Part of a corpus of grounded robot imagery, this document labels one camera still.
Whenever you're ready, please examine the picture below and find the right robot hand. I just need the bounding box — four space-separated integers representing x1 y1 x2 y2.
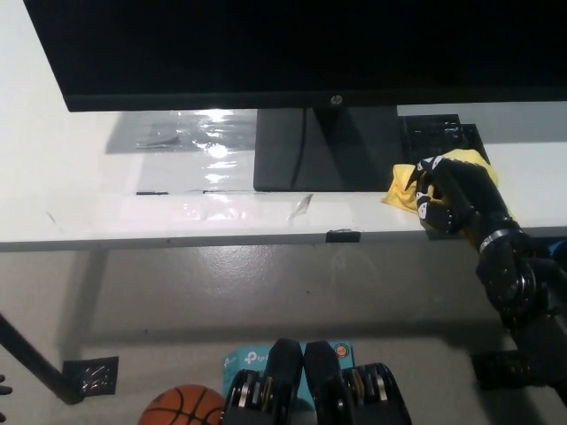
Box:
409 155 524 249

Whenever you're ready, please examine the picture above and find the yellow cloth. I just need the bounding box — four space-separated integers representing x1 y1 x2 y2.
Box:
381 149 501 218

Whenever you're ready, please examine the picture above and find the black tape patch on desk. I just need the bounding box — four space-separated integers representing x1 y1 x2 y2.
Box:
398 113 491 167

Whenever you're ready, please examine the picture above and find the white desk leg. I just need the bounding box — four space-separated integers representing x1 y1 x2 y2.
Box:
57 247 110 359

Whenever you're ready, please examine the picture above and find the small black desk-edge tape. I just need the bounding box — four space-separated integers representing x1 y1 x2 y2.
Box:
325 228 361 243

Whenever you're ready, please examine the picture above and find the black HP monitor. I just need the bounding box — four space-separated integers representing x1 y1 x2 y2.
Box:
21 0 567 193

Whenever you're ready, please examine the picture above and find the black metal stand leg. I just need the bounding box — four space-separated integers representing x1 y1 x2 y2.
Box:
0 312 85 406

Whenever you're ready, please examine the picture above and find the blue and black object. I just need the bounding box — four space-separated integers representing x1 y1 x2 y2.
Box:
531 238 567 262

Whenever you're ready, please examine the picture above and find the orange basketball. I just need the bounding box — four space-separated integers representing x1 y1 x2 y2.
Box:
139 383 227 425

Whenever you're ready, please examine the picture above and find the teal tp-link box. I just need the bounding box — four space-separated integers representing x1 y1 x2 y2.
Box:
221 340 355 411

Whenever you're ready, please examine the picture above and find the clear plastic film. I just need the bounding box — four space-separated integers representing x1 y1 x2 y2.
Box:
46 110 315 225

